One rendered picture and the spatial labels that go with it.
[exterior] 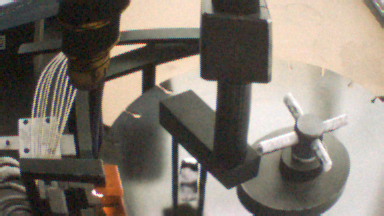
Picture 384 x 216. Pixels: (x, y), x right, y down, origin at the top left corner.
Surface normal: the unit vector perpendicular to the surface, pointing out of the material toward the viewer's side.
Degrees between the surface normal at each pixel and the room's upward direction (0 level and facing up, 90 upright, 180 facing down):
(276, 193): 5
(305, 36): 0
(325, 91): 0
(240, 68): 90
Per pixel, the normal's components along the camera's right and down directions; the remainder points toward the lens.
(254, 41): 0.00, 0.61
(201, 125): 0.03, -0.79
